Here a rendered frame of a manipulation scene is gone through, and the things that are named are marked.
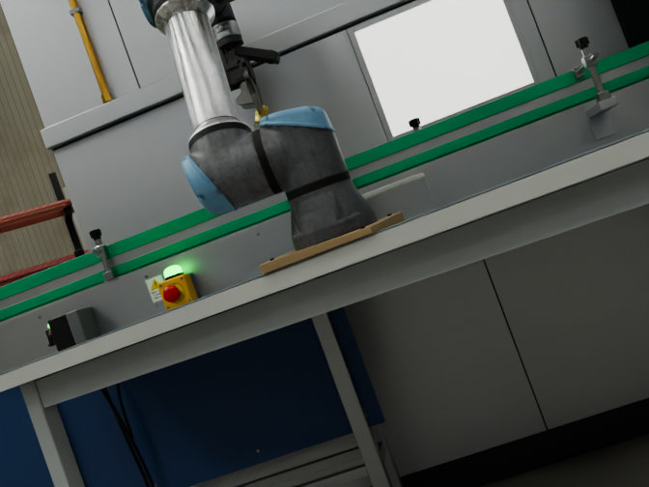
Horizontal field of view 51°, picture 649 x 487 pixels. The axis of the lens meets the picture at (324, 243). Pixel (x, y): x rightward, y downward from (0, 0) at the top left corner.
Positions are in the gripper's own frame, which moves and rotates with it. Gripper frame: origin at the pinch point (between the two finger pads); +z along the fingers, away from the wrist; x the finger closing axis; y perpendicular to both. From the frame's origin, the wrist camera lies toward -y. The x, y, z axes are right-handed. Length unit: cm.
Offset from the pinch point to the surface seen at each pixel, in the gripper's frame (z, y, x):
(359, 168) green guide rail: 24.2, -18.7, 4.5
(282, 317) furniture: 50, 1, 60
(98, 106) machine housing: -22, 47, -13
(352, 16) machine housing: -17.8, -30.7, -12.1
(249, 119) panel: -1.8, 5.9, -11.9
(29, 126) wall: -163, 253, -395
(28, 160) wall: -135, 267, -399
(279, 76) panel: -9.8, -6.2, -11.7
